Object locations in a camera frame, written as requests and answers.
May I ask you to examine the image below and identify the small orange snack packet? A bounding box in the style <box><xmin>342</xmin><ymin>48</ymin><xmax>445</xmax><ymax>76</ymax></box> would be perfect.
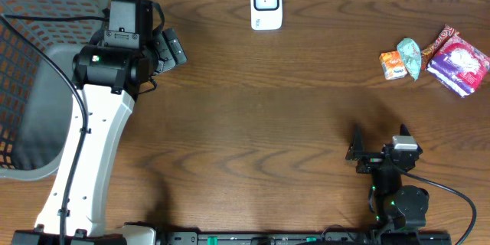
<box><xmin>379</xmin><ymin>51</ymin><xmax>408</xmax><ymax>80</ymax></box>

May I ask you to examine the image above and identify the teal snack packet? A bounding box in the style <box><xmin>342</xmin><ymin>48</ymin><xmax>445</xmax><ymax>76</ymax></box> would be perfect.
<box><xmin>397</xmin><ymin>38</ymin><xmax>422</xmax><ymax>80</ymax></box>

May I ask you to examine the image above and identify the red purple snack bag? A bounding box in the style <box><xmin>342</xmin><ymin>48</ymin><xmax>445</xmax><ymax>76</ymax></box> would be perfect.
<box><xmin>426</xmin><ymin>35</ymin><xmax>489</xmax><ymax>97</ymax></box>

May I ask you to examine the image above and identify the red orange patterned snack packet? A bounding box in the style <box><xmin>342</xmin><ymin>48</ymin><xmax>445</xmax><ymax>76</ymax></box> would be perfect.
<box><xmin>421</xmin><ymin>24</ymin><xmax>459</xmax><ymax>70</ymax></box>

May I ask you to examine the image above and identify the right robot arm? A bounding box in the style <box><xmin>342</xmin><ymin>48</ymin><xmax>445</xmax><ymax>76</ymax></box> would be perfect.
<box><xmin>345</xmin><ymin>125</ymin><xmax>430</xmax><ymax>245</ymax></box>

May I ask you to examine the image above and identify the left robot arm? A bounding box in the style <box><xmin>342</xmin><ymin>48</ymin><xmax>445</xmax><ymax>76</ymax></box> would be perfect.
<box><xmin>12</xmin><ymin>0</ymin><xmax>187</xmax><ymax>244</ymax></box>

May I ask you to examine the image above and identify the white barcode scanner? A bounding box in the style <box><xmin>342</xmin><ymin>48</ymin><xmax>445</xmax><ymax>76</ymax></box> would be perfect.
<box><xmin>250</xmin><ymin>0</ymin><xmax>283</xmax><ymax>31</ymax></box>

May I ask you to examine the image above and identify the gray plastic mesh basket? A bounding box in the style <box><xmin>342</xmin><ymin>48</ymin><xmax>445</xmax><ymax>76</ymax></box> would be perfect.
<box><xmin>1</xmin><ymin>0</ymin><xmax>109</xmax><ymax>181</ymax></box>

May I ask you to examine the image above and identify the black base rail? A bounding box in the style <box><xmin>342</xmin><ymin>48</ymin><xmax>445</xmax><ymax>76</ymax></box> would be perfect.
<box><xmin>11</xmin><ymin>221</ymin><xmax>452</xmax><ymax>245</ymax></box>

